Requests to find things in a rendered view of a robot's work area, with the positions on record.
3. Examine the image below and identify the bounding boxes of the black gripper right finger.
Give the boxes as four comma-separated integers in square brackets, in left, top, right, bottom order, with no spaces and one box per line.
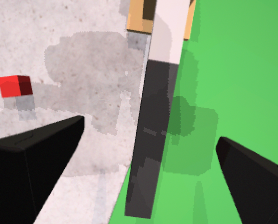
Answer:
[215,137,278,224]

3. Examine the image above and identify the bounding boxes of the green flat surface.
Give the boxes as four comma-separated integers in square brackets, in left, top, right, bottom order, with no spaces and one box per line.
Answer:
[109,0,278,224]

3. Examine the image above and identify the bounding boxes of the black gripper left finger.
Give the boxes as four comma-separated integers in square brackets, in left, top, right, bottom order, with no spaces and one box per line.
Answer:
[0,115,85,224]

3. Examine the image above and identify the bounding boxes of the red block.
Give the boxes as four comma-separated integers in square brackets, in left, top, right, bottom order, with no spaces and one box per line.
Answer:
[0,75,33,97]

